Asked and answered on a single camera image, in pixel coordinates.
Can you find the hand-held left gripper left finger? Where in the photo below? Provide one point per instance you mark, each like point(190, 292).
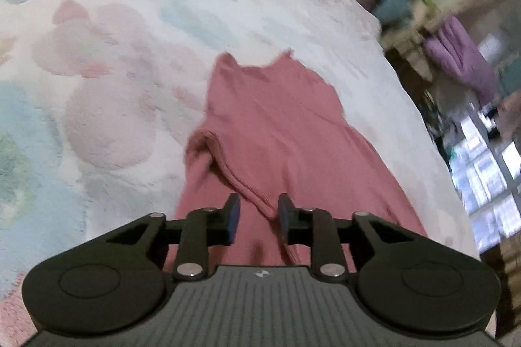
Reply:
point(233, 217)

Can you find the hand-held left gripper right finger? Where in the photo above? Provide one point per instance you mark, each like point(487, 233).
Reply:
point(283, 217)

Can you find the pink sleeveless dress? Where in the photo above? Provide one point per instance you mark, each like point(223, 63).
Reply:
point(276, 119)

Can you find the floral pastel blanket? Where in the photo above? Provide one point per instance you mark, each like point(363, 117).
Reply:
point(122, 46)

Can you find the window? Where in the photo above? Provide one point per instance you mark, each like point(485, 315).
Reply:
point(488, 184)

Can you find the teal cloth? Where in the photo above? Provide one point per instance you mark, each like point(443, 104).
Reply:
point(392, 7)

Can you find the purple cloth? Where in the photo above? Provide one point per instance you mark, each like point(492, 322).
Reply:
point(460, 54)

